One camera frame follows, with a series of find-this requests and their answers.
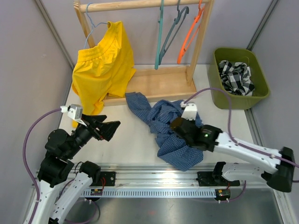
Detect yellow garment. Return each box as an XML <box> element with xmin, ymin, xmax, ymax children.
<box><xmin>72</xmin><ymin>21</ymin><xmax>136</xmax><ymax>115</ymax></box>

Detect blue checked shirt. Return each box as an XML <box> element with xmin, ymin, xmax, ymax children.
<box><xmin>125</xmin><ymin>92</ymin><xmax>204</xmax><ymax>171</ymax></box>

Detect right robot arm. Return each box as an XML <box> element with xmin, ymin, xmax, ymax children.
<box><xmin>170</xmin><ymin>117</ymin><xmax>295</xmax><ymax>193</ymax></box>

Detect orange hanger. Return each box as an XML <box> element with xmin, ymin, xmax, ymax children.
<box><xmin>177</xmin><ymin>0</ymin><xmax>205</xmax><ymax>64</ymax></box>

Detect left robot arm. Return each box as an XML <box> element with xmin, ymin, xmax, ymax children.
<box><xmin>24</xmin><ymin>114</ymin><xmax>121</xmax><ymax>224</ymax></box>

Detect green plastic basket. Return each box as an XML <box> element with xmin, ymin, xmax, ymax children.
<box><xmin>208</xmin><ymin>48</ymin><xmax>270</xmax><ymax>110</ymax></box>

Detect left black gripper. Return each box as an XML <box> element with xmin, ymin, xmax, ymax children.
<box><xmin>65</xmin><ymin>113</ymin><xmax>121</xmax><ymax>158</ymax></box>

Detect wooden clothes rack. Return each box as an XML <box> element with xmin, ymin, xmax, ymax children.
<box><xmin>73</xmin><ymin>0</ymin><xmax>214</xmax><ymax>102</ymax></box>

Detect teal hanger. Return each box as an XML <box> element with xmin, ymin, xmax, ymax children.
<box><xmin>154</xmin><ymin>0</ymin><xmax>164</xmax><ymax>70</ymax></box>

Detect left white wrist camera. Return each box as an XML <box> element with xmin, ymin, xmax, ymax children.
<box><xmin>60</xmin><ymin>104</ymin><xmax>86</xmax><ymax>126</ymax></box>

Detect white slotted cable duct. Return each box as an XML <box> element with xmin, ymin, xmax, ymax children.
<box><xmin>80</xmin><ymin>188</ymin><xmax>216</xmax><ymax>198</ymax></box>

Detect light blue wire hanger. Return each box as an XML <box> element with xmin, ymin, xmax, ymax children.
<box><xmin>84</xmin><ymin>2</ymin><xmax>108</xmax><ymax>49</ymax></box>

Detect aluminium mounting rail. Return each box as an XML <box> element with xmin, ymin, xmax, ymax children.
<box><xmin>62</xmin><ymin>161</ymin><xmax>265</xmax><ymax>189</ymax></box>

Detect black white checked shirt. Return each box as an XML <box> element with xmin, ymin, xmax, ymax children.
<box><xmin>218</xmin><ymin>60</ymin><xmax>255</xmax><ymax>96</ymax></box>

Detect grey blue hanger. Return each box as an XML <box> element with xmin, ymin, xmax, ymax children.
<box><xmin>159</xmin><ymin>0</ymin><xmax>189</xmax><ymax>66</ymax></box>

